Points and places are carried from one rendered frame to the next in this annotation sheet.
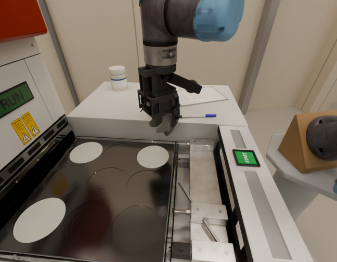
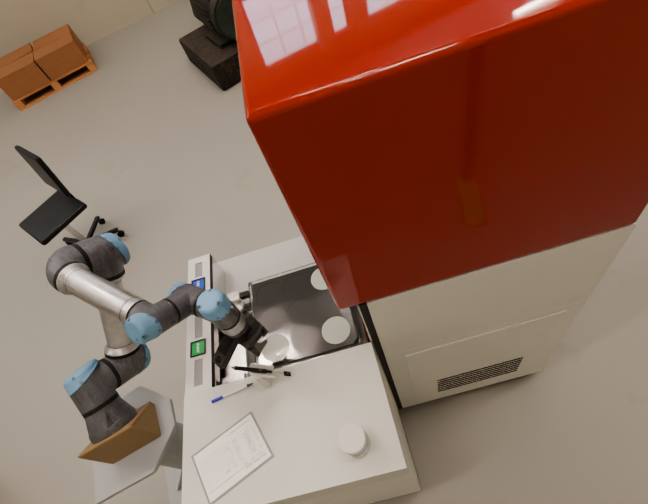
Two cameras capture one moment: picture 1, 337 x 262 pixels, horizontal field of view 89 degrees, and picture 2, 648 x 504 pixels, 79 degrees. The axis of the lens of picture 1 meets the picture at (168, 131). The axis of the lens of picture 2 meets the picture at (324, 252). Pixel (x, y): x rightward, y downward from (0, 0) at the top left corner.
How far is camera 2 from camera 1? 135 cm
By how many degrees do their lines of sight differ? 91
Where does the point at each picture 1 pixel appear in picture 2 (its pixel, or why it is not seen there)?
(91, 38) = not seen: outside the picture
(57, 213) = (316, 282)
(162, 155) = (267, 351)
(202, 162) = (235, 362)
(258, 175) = (194, 335)
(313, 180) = (149, 398)
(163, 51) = not seen: hidden behind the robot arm
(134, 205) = (274, 304)
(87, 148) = (338, 333)
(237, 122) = (192, 397)
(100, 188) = (301, 305)
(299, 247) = not seen: hidden behind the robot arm
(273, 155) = (169, 422)
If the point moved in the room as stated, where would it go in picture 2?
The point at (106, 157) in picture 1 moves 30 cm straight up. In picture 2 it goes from (314, 331) to (286, 289)
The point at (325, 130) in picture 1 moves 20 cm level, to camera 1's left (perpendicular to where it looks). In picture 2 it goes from (119, 408) to (176, 386)
